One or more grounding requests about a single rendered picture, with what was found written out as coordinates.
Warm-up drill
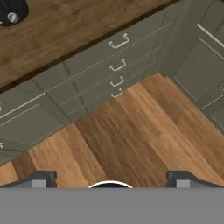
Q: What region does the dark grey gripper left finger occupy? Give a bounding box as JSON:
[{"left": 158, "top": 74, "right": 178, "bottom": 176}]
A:
[{"left": 0, "top": 170, "right": 58, "bottom": 189}]

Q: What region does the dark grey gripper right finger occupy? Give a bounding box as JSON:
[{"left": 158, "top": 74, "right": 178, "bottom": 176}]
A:
[{"left": 165, "top": 170, "right": 224, "bottom": 189}]

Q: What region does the grey-green cupboard door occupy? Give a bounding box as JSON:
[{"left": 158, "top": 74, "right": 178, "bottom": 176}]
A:
[
  {"left": 0, "top": 94, "right": 72, "bottom": 165},
  {"left": 173, "top": 37, "right": 224, "bottom": 102}
]

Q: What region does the black round object white rim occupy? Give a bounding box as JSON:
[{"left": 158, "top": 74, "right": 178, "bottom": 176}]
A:
[{"left": 87, "top": 179, "right": 134, "bottom": 189}]

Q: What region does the grey-green cupboard drawer front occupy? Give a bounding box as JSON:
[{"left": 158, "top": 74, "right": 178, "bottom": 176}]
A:
[
  {"left": 197, "top": 0, "right": 224, "bottom": 47},
  {"left": 0, "top": 79, "right": 46, "bottom": 120}
]

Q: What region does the black appliance with silver knob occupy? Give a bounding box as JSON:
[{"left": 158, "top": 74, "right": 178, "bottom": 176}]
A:
[{"left": 0, "top": 0, "right": 30, "bottom": 27}]

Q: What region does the large silver drawer handle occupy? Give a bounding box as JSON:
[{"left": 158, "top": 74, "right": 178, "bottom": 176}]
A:
[{"left": 108, "top": 32, "right": 130, "bottom": 50}]

